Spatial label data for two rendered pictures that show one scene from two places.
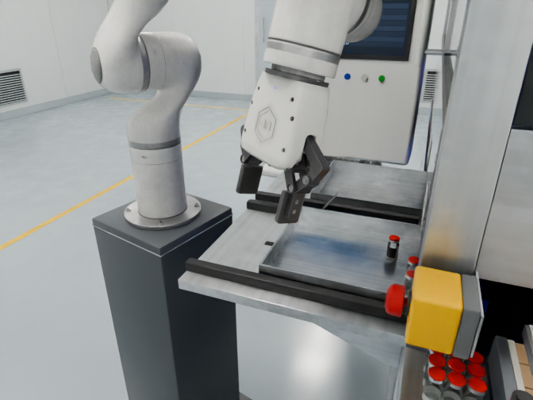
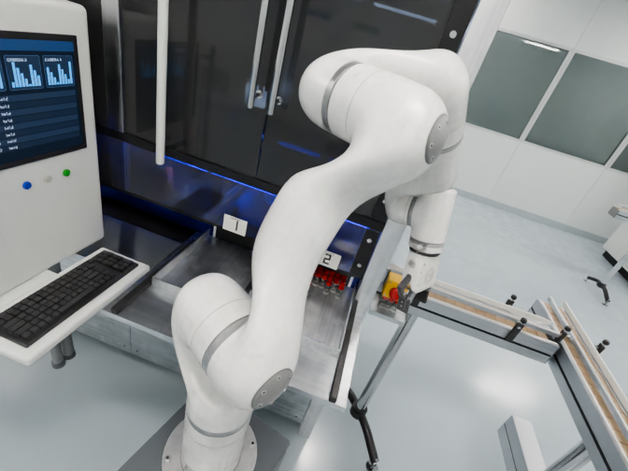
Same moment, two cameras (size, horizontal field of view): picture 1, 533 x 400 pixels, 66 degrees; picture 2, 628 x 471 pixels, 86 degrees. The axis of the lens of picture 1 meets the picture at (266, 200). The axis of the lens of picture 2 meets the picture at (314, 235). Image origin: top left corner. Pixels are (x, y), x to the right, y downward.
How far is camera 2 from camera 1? 1.19 m
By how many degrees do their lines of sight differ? 89
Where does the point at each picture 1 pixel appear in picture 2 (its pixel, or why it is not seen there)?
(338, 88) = (18, 203)
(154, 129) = not seen: hidden behind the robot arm
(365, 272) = (321, 307)
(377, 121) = (72, 215)
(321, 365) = (135, 431)
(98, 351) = not seen: outside the picture
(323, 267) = (319, 324)
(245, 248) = (301, 364)
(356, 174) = (168, 273)
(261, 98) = (427, 267)
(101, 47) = (292, 358)
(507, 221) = not seen: hidden behind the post
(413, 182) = (196, 249)
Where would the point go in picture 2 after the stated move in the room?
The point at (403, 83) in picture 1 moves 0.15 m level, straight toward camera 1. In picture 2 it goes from (86, 169) to (130, 183)
